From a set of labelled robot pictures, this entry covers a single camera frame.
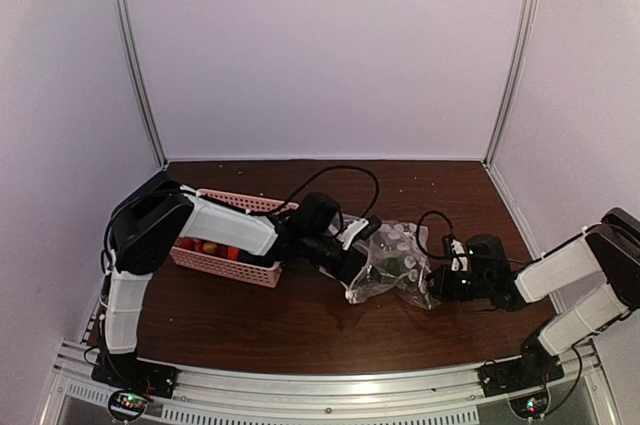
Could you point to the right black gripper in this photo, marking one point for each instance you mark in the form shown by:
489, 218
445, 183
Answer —
441, 290

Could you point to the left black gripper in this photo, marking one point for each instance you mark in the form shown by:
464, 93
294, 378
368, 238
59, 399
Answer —
349, 268

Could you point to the clear zip top bag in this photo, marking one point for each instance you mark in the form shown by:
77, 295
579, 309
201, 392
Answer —
393, 240

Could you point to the green fake pepper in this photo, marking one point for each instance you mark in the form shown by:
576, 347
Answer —
394, 273

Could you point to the red orange fake tomato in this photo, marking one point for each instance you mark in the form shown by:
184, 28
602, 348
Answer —
232, 253

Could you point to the pink plastic basket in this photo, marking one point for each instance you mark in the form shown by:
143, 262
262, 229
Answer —
224, 261

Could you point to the fake lychee bunch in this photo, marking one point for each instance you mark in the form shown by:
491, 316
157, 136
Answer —
202, 247

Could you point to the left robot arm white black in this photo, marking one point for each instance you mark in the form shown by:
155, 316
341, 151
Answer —
143, 229

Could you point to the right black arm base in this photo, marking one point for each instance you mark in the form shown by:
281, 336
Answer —
520, 370

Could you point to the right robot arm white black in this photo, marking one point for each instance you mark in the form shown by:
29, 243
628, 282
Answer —
480, 270

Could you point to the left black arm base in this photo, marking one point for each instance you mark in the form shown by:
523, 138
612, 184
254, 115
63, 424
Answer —
135, 375

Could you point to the right circuit board with leds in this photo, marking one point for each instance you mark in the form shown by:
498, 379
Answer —
529, 406

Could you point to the circuit board with leds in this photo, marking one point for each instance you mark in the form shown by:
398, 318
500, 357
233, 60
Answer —
529, 406
125, 405

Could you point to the left circuit board with leds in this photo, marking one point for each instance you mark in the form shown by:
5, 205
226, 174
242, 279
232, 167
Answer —
125, 405

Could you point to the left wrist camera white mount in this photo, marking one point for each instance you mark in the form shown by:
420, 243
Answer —
360, 229

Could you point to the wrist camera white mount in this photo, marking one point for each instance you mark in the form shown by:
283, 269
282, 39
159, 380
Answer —
455, 252
360, 229

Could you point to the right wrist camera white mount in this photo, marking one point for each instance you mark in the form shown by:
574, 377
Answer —
455, 252

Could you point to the front aluminium rail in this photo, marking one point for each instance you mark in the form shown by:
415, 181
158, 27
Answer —
449, 395

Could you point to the right aluminium frame post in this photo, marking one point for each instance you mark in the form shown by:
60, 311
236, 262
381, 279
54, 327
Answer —
528, 11

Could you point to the aluminium frame post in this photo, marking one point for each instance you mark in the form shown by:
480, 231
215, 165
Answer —
528, 11
138, 83

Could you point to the left aluminium frame post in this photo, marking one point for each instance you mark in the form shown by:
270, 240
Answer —
138, 83

